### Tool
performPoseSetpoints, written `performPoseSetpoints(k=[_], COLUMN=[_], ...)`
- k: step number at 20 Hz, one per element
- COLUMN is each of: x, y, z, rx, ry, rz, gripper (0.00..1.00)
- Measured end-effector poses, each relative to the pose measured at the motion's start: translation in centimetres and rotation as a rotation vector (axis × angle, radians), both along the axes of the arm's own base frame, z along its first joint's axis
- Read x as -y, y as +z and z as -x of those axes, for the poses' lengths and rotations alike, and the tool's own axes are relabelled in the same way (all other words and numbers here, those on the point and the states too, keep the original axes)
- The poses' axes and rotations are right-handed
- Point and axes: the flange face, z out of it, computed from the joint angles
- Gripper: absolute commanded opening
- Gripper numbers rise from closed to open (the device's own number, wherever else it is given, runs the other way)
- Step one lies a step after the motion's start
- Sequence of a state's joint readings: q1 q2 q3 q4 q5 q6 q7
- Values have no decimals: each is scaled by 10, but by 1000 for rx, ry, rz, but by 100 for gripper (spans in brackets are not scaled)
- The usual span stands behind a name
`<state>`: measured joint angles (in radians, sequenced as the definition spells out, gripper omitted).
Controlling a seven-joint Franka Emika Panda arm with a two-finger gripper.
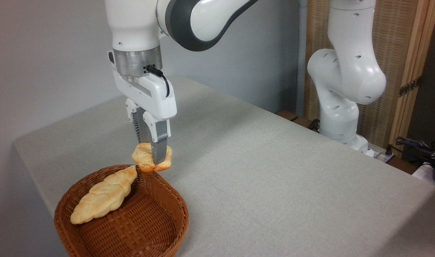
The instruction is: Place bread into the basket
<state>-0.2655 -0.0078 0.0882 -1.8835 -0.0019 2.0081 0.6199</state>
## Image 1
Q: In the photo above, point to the grey tablecloth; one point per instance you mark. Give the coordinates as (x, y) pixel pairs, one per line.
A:
(274, 178)

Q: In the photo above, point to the wooden folding screen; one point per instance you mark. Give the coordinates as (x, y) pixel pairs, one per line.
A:
(399, 35)

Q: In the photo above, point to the long twisted bread loaf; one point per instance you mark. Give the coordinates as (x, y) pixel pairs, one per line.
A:
(103, 196)

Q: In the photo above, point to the brown woven wicker basket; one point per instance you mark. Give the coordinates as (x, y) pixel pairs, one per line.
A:
(149, 221)

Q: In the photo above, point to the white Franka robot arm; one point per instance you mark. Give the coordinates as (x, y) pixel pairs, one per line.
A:
(346, 71)

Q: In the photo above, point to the round golden bread bun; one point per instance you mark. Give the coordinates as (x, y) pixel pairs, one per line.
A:
(144, 157)

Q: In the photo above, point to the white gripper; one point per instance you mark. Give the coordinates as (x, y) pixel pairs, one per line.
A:
(151, 94)

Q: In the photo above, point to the grey vertical pipe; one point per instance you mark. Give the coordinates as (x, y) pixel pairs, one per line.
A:
(301, 53)

